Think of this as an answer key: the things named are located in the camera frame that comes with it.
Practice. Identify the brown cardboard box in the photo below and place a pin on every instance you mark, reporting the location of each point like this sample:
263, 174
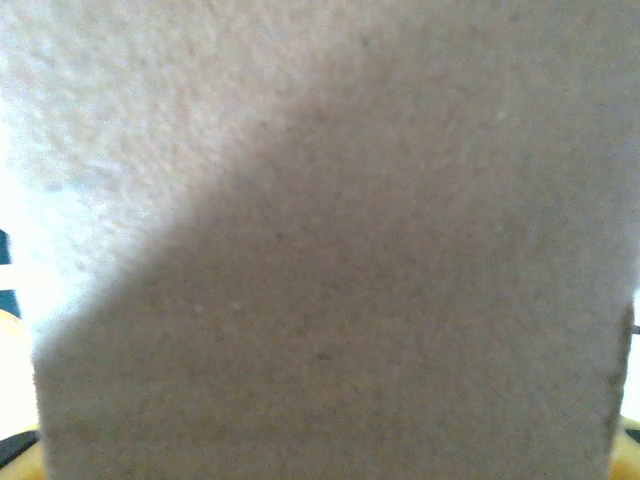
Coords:
320, 300

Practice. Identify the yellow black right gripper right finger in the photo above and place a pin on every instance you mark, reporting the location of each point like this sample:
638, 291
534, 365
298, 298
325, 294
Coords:
627, 460

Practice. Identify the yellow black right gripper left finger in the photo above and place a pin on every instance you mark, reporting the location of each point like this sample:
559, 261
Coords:
17, 457

